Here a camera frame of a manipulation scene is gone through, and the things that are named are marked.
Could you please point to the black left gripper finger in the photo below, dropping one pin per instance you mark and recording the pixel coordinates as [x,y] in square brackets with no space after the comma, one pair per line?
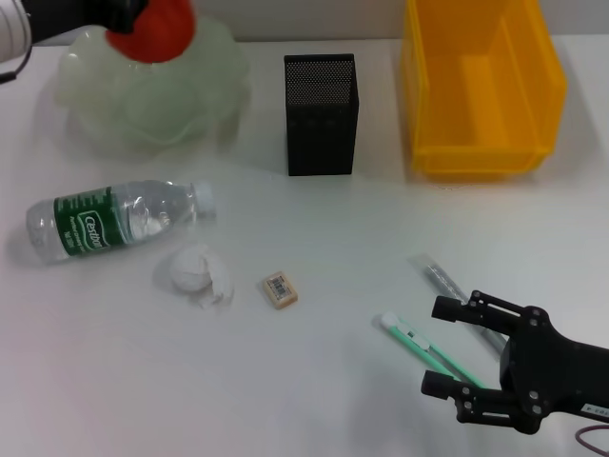
[126,16]

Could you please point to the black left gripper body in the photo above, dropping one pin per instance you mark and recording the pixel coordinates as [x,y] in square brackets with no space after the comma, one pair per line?
[66,16]

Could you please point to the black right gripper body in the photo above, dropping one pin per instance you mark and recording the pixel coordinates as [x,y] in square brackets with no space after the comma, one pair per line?
[547,376]

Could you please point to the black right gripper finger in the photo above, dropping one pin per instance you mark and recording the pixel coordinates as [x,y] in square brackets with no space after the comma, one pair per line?
[449,307]
[435,383]

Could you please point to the red-orange toy orange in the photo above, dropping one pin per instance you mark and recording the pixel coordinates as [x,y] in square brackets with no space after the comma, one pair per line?
[157,33]

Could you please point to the mint green utility knife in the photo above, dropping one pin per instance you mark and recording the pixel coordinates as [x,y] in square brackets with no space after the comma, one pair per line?
[414,338]

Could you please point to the clear green-label water bottle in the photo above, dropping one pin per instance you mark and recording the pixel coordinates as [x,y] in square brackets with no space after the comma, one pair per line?
[95,219]

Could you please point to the white paper ball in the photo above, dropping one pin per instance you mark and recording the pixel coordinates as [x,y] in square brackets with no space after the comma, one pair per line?
[190,271]

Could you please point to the grey marker pen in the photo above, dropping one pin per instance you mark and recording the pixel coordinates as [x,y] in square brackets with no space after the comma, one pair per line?
[442,281]

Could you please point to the pale green translucent fruit bowl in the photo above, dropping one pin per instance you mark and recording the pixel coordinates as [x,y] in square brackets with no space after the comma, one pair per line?
[143,105]

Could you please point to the beige eraser with barcode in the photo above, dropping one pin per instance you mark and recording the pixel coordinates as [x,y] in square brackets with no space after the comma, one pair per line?
[280,290]

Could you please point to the black mesh pen holder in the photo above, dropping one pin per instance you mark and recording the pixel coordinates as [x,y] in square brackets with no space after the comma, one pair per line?
[319,143]

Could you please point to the yellow plastic bin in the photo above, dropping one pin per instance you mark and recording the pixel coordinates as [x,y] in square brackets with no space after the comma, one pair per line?
[476,162]

